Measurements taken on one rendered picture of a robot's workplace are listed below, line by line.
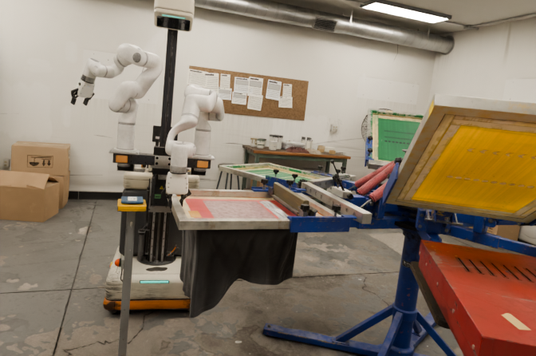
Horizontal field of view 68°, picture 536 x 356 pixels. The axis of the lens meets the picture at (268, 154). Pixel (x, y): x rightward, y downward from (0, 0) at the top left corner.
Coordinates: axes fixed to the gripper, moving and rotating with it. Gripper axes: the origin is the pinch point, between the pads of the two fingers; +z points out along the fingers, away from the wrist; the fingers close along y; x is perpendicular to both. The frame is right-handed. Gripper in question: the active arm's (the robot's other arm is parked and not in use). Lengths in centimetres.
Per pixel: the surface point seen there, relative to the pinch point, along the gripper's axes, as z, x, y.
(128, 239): 20.4, -10.0, 19.5
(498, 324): -13, 132, -46
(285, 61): -118, -380, -198
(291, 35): -158, -380, -202
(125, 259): 30.8, -10.0, 20.4
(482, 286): -13, 118, -58
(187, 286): 40.9, 1.6, -8.4
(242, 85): -76, -378, -133
